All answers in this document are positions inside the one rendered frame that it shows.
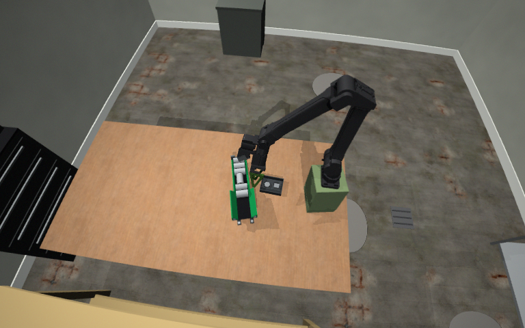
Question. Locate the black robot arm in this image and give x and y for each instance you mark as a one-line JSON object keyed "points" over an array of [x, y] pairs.
{"points": [[350, 91]]}

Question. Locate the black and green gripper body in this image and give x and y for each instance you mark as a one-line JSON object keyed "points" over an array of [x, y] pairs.
{"points": [[262, 165]]}

